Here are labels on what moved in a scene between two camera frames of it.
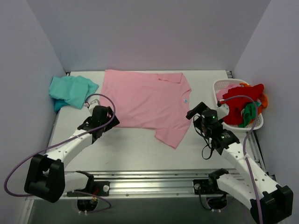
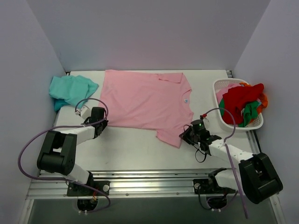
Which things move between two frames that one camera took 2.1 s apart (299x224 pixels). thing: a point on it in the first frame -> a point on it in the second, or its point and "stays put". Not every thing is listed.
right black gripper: (195, 111) -> (187, 134)
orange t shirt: (263, 99) stays put
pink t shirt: (151, 100) stays put
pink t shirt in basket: (219, 93) stays put
